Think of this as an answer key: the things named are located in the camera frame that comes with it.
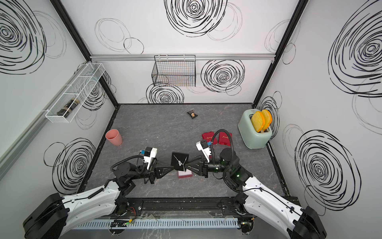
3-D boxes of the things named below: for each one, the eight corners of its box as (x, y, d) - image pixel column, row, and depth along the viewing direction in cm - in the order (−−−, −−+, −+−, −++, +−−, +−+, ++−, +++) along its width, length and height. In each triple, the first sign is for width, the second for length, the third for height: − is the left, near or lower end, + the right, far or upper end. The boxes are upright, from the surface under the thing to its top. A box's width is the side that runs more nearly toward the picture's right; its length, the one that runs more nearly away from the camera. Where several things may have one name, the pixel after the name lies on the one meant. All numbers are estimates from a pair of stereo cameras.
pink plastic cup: (110, 146, 98) (103, 138, 90) (114, 137, 103) (107, 128, 95) (122, 147, 98) (116, 138, 90) (126, 137, 103) (120, 128, 95)
